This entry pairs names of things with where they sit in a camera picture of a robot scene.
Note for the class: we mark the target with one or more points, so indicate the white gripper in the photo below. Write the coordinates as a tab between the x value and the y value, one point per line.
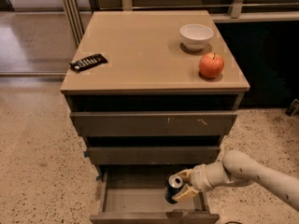
198	178

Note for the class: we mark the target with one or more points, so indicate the blue pepsi can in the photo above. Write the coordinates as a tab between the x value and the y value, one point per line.
174	184

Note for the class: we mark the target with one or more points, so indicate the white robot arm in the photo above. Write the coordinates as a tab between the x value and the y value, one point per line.
236	169

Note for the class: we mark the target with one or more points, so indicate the grey open bottom drawer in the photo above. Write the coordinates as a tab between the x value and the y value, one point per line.
134	194

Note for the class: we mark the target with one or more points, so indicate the grey middle drawer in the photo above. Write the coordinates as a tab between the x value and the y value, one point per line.
151	155

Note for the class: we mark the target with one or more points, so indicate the grey drawer cabinet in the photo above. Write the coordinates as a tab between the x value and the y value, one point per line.
149	70

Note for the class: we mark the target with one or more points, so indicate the grey top drawer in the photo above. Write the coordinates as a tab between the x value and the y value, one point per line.
188	123

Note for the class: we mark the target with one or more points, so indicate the red apple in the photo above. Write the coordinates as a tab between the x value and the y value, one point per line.
211	65

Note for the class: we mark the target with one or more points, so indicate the black object on floor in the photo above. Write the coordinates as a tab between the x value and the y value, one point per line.
293	108

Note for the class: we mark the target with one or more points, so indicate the white ceramic bowl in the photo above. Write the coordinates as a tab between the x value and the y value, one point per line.
195	36

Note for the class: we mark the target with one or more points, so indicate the black snack bar wrapper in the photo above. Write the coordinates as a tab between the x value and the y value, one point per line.
88	62

